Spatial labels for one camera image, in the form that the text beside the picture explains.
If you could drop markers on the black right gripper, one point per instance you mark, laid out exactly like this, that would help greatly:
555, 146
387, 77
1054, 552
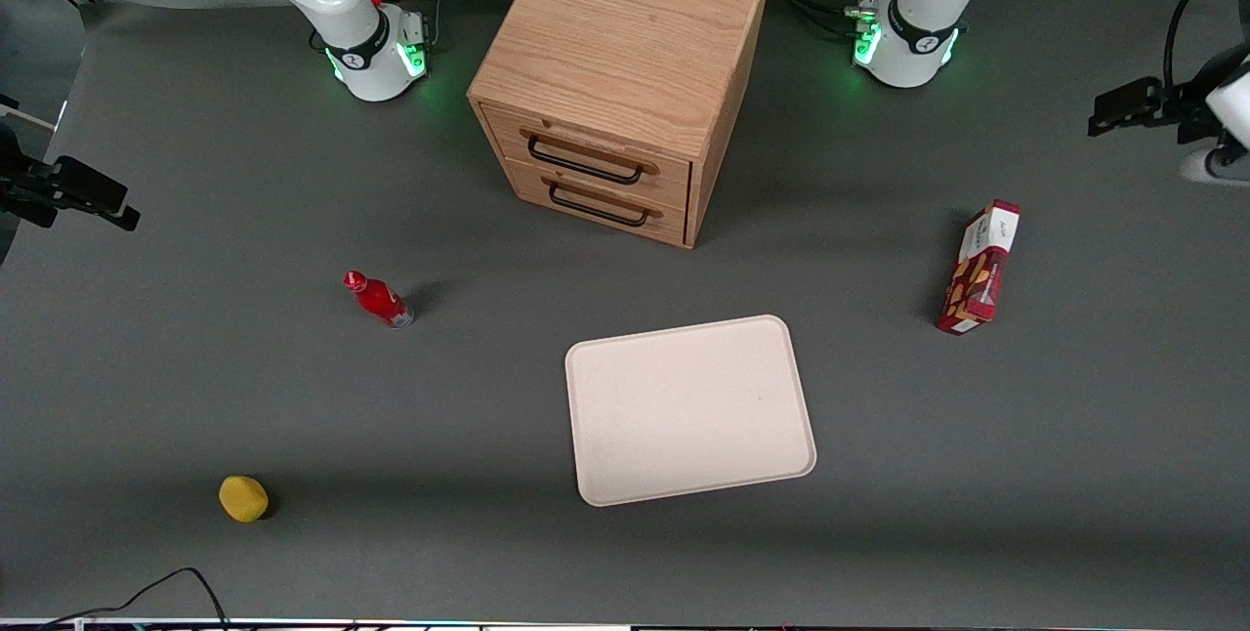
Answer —
21, 184

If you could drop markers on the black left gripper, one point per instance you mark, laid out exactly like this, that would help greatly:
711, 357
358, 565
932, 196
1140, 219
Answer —
1184, 108

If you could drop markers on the red cookie box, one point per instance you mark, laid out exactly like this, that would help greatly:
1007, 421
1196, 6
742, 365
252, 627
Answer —
979, 270

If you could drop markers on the beige rectangular tray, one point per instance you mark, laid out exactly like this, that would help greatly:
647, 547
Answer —
688, 409

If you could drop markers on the small red bottle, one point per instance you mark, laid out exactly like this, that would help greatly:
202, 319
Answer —
381, 300

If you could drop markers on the yellow lemon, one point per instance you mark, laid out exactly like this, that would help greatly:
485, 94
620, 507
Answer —
243, 498

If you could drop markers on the wooden drawer front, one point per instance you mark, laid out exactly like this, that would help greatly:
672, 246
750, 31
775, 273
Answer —
605, 204
596, 150

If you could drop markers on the oak wooden drawer cabinet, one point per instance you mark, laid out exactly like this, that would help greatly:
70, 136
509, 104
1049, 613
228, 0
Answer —
625, 35

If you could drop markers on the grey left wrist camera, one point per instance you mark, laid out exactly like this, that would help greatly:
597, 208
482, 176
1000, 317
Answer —
1216, 165

